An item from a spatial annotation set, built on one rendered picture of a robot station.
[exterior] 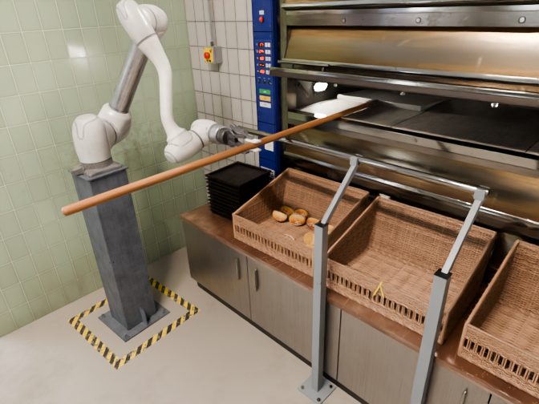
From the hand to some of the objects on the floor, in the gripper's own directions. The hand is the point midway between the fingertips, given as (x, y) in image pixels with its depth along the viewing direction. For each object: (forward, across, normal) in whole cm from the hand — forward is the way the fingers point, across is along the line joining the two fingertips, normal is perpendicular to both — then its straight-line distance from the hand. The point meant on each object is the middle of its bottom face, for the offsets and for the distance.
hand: (253, 144), depth 168 cm
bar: (+30, +119, -8) cm, 123 cm away
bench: (+48, +119, -29) cm, 132 cm away
